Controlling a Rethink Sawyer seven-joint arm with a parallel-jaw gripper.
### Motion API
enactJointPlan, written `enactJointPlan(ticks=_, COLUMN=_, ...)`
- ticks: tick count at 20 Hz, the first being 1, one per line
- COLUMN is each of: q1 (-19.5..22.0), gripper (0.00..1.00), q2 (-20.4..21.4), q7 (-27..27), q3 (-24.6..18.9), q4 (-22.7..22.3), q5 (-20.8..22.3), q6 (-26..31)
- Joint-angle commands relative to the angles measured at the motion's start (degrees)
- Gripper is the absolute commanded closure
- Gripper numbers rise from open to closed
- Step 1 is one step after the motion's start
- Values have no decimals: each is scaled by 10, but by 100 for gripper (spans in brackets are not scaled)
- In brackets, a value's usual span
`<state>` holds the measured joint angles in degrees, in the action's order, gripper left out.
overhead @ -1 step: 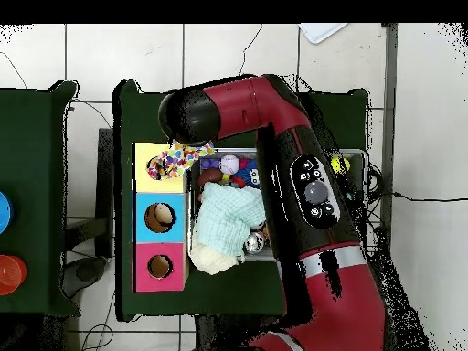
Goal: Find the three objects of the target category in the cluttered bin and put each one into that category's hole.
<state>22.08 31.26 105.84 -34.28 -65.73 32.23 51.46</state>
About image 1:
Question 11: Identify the yellow ball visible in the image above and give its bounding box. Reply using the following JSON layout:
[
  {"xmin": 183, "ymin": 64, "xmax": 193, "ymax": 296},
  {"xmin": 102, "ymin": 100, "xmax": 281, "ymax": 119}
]
[{"xmin": 330, "ymin": 155, "xmax": 351, "ymax": 176}]

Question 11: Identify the white tray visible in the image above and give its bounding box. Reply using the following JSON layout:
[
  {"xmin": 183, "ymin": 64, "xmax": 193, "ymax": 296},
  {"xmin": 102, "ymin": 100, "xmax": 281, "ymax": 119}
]
[{"xmin": 298, "ymin": 23, "xmax": 348, "ymax": 45}]

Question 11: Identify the blue disc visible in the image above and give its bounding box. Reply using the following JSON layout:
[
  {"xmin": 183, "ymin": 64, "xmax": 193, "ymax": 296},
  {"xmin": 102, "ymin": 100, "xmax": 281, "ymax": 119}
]
[{"xmin": 0, "ymin": 191, "xmax": 15, "ymax": 235}]

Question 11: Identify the mint waffle cloth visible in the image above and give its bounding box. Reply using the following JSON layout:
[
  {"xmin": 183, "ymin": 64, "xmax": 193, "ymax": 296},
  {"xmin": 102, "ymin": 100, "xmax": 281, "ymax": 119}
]
[{"xmin": 193, "ymin": 181, "xmax": 268, "ymax": 257}]

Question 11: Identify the colourful dotted cloth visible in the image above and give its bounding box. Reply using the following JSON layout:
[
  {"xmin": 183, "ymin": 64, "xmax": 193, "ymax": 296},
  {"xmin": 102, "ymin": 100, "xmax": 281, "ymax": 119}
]
[{"xmin": 145, "ymin": 140, "xmax": 216, "ymax": 181}]

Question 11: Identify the grey floor rail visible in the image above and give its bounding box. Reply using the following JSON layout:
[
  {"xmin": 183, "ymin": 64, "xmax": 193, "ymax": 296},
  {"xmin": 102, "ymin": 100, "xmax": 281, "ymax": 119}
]
[{"xmin": 379, "ymin": 23, "xmax": 399, "ymax": 228}]

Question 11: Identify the wire mesh bin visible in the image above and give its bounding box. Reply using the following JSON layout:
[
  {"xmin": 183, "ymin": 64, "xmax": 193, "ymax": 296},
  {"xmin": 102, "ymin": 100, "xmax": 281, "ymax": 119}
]
[{"xmin": 186, "ymin": 147, "xmax": 368, "ymax": 262}]

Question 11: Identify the blue fuzzy toy with eyes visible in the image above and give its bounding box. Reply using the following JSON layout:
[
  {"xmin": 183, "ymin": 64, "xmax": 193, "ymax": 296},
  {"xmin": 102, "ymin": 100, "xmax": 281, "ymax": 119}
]
[{"xmin": 242, "ymin": 159, "xmax": 261, "ymax": 189}]

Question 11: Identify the white toy baseball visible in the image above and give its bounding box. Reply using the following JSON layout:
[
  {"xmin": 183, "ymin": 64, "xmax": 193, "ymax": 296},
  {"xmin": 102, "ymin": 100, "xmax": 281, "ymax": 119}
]
[{"xmin": 218, "ymin": 154, "xmax": 241, "ymax": 176}]

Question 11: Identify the brown toy football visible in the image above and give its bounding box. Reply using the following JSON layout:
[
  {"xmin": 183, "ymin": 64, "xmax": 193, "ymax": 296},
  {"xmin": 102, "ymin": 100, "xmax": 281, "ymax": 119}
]
[{"xmin": 197, "ymin": 168, "xmax": 224, "ymax": 190}]

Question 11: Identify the cream waffle cloth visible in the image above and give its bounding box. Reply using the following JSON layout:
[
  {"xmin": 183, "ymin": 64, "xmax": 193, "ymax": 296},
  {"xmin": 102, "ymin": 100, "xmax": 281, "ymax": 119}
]
[{"xmin": 189, "ymin": 239, "xmax": 243, "ymax": 276}]

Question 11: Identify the red disc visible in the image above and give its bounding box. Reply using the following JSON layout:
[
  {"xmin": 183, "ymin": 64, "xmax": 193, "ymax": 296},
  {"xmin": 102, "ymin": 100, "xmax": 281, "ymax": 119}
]
[{"xmin": 0, "ymin": 254, "xmax": 27, "ymax": 296}]

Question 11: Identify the wooden box with three holes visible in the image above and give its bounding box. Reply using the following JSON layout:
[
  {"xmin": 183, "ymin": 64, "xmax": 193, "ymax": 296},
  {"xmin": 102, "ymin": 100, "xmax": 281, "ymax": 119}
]
[{"xmin": 131, "ymin": 142, "xmax": 190, "ymax": 293}]

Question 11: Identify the dark green tablecloth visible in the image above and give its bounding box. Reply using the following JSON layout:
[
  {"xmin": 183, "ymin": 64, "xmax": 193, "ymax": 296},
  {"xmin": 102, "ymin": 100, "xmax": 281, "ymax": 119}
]
[
  {"xmin": 0, "ymin": 80, "xmax": 81, "ymax": 317},
  {"xmin": 112, "ymin": 79, "xmax": 370, "ymax": 323}
]

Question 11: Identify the black cable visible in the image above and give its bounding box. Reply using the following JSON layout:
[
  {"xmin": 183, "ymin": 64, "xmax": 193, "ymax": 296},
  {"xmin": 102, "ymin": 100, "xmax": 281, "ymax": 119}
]
[{"xmin": 392, "ymin": 191, "xmax": 468, "ymax": 203}]

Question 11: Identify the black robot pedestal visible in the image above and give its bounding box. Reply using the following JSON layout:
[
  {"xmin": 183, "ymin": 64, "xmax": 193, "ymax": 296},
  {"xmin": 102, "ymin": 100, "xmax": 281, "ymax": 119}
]
[{"xmin": 195, "ymin": 314, "xmax": 279, "ymax": 351}]

